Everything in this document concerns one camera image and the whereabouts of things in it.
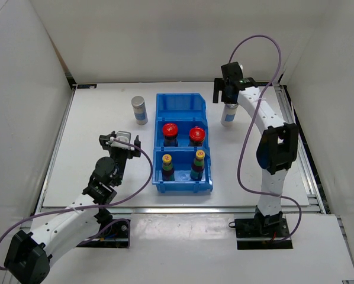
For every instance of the right black corner label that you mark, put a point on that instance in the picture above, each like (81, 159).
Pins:
(262, 84)

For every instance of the silver-capped spice shaker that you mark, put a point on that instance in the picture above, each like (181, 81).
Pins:
(139, 109)
(228, 114)

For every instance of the left black corner label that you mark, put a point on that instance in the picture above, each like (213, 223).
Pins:
(86, 86)

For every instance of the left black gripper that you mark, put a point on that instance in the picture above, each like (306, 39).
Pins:
(103, 139)

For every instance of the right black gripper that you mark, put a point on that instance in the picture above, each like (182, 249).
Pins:
(220, 85)

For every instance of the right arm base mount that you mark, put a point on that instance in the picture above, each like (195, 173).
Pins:
(248, 237)

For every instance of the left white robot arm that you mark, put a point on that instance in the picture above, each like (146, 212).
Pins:
(31, 255)

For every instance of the red-capped sauce jar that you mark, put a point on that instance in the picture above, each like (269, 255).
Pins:
(170, 133)
(197, 136)

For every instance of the black corner label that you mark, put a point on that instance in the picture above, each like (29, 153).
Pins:
(262, 84)
(86, 86)

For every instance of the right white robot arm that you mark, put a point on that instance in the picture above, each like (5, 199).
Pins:
(277, 149)

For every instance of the yellow-capped sauce bottle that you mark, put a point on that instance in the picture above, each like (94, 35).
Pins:
(198, 165)
(167, 168)

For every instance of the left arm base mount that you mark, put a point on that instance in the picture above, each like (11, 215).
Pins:
(116, 236)

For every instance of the blue three-compartment plastic bin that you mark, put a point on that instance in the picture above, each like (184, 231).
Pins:
(186, 110)

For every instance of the front aluminium rail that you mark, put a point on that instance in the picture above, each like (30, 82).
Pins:
(199, 210)

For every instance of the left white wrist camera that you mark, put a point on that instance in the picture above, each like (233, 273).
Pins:
(120, 140)

